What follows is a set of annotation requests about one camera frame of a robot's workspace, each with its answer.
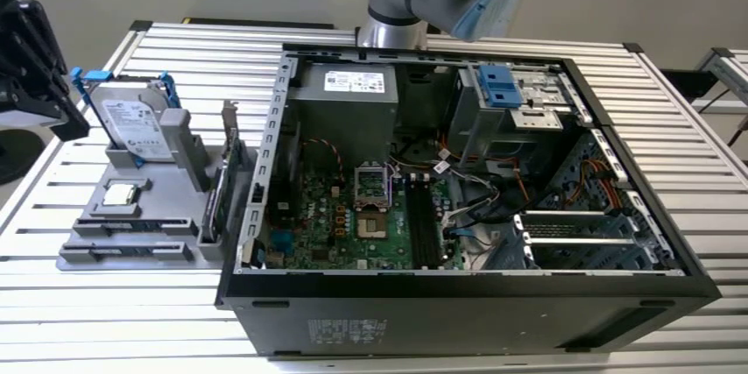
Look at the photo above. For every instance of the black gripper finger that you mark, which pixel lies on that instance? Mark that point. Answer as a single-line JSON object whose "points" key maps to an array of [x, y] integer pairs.
{"points": [[29, 98], [44, 50]]}

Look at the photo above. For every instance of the black RAM slot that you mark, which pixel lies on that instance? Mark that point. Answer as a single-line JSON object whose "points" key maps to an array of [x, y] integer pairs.
{"points": [[420, 220], [434, 220], [428, 220], [413, 220]]}

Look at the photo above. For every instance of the black round floor base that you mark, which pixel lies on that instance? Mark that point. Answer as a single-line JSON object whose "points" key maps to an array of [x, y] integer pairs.
{"points": [[17, 159]]}

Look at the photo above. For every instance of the hard disk in blue carrier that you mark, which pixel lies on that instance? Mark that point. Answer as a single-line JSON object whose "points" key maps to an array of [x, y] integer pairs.
{"points": [[128, 120]]}

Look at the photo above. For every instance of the silver CPU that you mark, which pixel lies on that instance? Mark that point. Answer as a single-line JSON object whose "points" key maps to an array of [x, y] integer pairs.
{"points": [[118, 194]]}

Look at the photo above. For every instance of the grey parts rack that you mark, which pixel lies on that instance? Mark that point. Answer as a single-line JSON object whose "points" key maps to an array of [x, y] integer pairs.
{"points": [[174, 207]]}

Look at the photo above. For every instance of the black graphics card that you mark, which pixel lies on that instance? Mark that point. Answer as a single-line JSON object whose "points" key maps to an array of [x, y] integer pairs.
{"points": [[232, 155]]}

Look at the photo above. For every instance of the black case fan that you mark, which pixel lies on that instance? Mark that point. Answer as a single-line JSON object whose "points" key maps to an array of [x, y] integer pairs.
{"points": [[286, 172]]}

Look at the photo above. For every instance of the grey power supply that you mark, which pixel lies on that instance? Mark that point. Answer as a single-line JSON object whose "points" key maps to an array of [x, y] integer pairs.
{"points": [[344, 120]]}

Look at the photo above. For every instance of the green motherboard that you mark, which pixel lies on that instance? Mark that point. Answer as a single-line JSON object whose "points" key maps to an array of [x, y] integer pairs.
{"points": [[350, 248]]}

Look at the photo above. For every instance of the CPU socket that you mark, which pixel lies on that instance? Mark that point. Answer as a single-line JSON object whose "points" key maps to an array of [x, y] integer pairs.
{"points": [[373, 226]]}

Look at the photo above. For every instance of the blue disk bay latch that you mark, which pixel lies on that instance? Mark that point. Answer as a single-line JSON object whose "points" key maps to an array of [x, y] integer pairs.
{"points": [[498, 85]]}

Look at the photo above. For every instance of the metal drive cage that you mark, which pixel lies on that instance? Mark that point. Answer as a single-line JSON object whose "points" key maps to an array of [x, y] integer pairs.
{"points": [[496, 129]]}

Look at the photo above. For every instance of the black PC case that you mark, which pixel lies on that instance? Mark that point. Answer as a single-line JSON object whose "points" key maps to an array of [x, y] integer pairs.
{"points": [[409, 326]]}

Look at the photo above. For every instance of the silver expansion slot cover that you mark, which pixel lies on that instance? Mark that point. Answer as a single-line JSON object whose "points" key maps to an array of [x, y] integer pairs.
{"points": [[578, 241], [561, 215]]}

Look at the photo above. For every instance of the neighbouring slatted metal table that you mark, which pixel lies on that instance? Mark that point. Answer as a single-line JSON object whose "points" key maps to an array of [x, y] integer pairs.
{"points": [[726, 67]]}

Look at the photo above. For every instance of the black table bracket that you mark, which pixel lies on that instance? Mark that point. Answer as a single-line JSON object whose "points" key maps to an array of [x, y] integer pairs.
{"points": [[689, 82]]}

